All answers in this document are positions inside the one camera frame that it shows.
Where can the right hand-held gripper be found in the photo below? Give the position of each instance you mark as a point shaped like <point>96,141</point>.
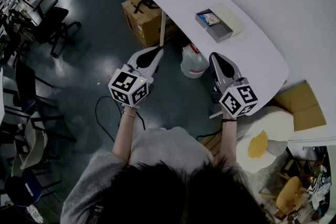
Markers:
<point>241,101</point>

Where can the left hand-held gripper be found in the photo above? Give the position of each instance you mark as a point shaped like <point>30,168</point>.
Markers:
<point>123,84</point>

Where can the grey cardboard box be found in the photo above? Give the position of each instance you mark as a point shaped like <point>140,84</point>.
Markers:
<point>228,21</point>

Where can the blue and white printed packet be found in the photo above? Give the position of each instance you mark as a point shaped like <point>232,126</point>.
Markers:
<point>209,19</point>

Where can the person's right forearm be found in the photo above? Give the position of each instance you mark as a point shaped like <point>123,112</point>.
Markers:
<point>228,139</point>

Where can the person's left forearm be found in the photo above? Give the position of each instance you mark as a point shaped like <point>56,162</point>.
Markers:
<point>124,133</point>

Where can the dark bracelet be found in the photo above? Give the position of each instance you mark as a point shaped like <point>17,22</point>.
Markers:
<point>228,120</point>

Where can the open tan cardboard box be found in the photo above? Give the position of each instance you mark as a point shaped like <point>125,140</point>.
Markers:
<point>302,105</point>

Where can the clear plastic bag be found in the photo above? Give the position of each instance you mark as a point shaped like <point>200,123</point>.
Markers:
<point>194,63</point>

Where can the fried egg shaped cushion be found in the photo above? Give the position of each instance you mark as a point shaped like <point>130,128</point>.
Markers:
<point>275,123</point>

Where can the wooden pallet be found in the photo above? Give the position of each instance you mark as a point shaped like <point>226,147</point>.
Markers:
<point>212,143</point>

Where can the person's grey shirt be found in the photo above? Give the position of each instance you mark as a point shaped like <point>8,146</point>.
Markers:
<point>162,144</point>

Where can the black office chair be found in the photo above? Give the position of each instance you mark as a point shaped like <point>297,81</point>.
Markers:
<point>51,25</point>

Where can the yellow stool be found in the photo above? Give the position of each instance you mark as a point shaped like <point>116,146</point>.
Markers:
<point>288,192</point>

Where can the beige chair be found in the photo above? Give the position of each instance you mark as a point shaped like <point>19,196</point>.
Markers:
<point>35,139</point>

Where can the black white striped cloth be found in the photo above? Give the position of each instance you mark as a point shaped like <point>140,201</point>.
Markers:
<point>319,187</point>

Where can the blue chair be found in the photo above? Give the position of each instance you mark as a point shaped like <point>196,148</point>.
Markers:
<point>23,189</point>

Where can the white patterned round disc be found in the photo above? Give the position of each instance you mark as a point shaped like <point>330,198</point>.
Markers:
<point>35,213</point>

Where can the black frame chair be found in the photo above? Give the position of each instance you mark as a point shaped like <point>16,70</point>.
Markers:
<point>25,81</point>

